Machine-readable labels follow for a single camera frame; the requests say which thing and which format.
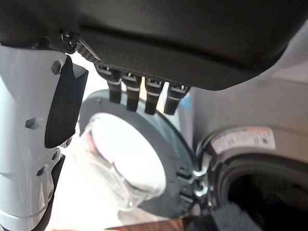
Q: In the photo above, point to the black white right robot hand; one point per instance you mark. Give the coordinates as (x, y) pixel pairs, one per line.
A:
(168, 36)

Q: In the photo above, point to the dark grey washing machine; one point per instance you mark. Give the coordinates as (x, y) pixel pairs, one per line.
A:
(240, 108)

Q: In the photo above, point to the grey curved warning label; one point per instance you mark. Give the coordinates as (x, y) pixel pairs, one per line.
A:
(240, 139)

